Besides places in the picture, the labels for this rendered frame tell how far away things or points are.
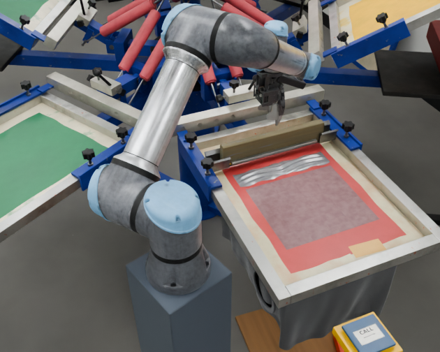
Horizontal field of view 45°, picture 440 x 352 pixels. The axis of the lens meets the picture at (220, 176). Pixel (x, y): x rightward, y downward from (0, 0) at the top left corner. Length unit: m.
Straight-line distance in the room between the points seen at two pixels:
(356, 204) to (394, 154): 1.91
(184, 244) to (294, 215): 0.69
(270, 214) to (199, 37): 0.73
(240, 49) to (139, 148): 0.31
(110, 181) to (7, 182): 0.87
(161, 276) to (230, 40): 0.54
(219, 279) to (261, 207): 0.57
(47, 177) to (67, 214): 1.27
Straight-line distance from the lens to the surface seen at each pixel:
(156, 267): 1.19
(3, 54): 2.87
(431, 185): 3.53
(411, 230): 1.78
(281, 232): 1.68
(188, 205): 1.08
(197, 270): 1.19
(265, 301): 1.83
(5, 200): 1.92
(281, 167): 1.91
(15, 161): 2.08
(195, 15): 1.24
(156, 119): 1.18
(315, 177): 1.90
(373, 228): 1.75
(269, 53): 1.24
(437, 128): 4.06
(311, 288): 1.51
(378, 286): 1.92
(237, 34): 1.19
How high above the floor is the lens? 2.17
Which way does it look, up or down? 40 degrees down
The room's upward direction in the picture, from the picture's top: straight up
